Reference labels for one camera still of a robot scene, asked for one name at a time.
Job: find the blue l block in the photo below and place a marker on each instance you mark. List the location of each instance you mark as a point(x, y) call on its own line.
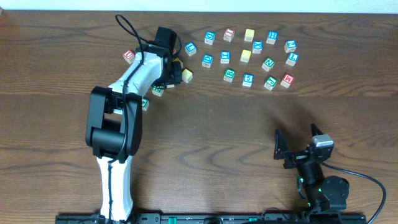
point(190, 49)
point(292, 59)

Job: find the green 4 block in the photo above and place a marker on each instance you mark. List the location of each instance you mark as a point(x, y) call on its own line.
point(145, 104)

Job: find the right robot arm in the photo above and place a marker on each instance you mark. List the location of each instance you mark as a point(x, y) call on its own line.
point(324, 194)

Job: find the blue 5 block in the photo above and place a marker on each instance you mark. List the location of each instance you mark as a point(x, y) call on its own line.
point(248, 80)

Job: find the green J block right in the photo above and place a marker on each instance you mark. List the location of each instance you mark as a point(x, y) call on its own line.
point(270, 83)

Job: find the green N block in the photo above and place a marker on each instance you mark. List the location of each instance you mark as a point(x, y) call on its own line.
point(268, 64)

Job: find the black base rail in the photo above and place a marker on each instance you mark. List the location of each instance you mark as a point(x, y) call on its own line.
point(272, 217)

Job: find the red I block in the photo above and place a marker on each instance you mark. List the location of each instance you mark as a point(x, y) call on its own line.
point(228, 35)

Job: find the blue 2 block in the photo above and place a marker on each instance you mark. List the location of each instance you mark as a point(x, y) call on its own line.
point(290, 46)

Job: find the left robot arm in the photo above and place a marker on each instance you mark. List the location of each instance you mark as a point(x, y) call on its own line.
point(114, 124)

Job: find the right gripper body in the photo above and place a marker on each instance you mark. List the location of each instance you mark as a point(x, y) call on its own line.
point(298, 156)

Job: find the red U block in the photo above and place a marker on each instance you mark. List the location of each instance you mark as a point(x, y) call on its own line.
point(129, 56)

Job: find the green B block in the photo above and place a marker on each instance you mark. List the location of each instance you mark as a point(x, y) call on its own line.
point(229, 75)

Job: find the yellow O block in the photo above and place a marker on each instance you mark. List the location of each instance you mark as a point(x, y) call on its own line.
point(245, 56)

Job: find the red M block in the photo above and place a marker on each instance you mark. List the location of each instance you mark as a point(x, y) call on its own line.
point(287, 80)

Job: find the green R block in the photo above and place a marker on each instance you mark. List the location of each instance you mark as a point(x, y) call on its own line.
point(157, 91)

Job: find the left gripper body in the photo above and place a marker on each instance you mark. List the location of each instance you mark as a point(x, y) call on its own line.
point(176, 73)

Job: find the yellow K block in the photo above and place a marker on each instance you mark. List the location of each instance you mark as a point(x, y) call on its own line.
point(177, 60)

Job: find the blue H block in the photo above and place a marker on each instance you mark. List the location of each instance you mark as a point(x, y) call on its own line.
point(272, 37)

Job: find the yellow S block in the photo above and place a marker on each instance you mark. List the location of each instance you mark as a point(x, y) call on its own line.
point(187, 75)

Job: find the yellow block top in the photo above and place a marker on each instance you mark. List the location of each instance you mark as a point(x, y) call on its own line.
point(249, 35)

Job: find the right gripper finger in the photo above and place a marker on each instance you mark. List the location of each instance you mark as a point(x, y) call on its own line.
point(315, 131)
point(281, 150)

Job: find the blue D block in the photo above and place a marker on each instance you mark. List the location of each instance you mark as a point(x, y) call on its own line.
point(207, 60)

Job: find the blue I block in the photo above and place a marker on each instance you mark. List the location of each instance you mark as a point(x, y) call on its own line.
point(225, 57)

